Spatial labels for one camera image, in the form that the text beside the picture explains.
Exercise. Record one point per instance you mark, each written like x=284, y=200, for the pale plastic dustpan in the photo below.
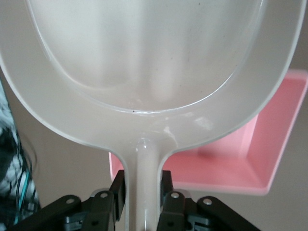
x=144, y=60

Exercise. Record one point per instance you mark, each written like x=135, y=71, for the pink plastic bin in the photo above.
x=216, y=168

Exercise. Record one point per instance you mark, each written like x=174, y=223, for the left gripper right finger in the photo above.
x=178, y=216

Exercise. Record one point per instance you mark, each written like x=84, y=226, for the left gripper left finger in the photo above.
x=96, y=216

